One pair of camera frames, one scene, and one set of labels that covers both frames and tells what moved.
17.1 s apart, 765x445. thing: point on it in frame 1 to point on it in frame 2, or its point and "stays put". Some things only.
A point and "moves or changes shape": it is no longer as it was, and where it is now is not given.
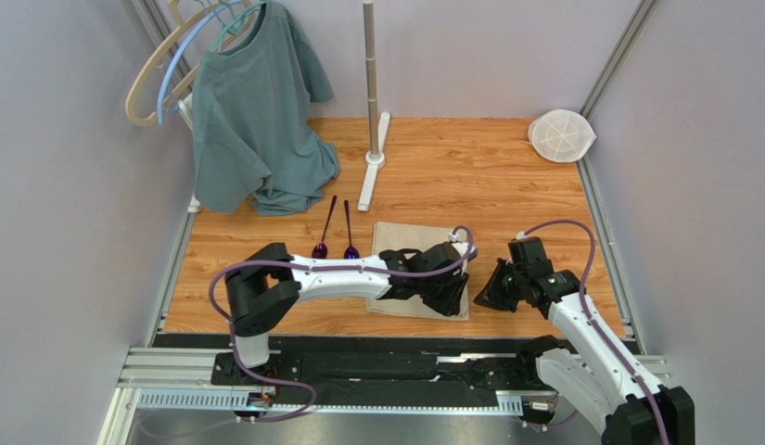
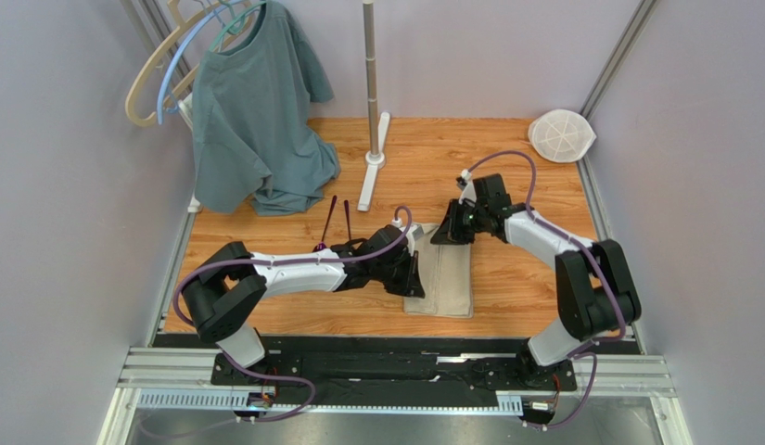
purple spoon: (320, 250) stays put
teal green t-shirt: (253, 137) stays put
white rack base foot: (374, 163) stays put
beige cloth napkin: (396, 236) moves or changes shape
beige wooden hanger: (181, 28) stays put
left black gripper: (450, 305) to (411, 286)
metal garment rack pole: (370, 50) stays put
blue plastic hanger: (177, 50) stays put
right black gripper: (502, 286) to (459, 219)
